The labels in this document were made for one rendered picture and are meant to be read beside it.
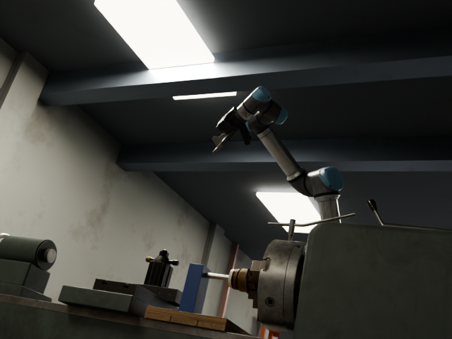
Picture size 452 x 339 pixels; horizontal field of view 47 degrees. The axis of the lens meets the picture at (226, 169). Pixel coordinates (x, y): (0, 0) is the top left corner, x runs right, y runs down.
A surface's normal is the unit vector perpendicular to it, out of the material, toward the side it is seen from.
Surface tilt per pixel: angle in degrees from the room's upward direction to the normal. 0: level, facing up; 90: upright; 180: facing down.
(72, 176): 90
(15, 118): 90
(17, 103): 90
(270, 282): 104
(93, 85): 90
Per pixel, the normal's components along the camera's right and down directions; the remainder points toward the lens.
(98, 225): 0.89, 0.00
